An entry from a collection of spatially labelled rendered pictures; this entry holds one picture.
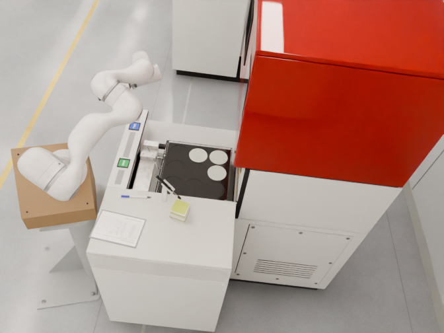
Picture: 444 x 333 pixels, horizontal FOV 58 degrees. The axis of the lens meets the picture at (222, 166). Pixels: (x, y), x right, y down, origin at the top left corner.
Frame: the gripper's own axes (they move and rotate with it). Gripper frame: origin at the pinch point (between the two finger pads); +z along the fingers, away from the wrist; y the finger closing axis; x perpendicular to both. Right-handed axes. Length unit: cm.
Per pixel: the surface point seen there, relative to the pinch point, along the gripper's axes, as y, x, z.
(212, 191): -63, -20, -36
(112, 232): -68, -3, 14
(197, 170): -48, -24, -34
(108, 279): -84, -24, 25
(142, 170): -37.8, -25.0, -7.0
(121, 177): -41.2, -14.1, 3.6
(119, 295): -91, -41, 25
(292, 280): -120, -86, -72
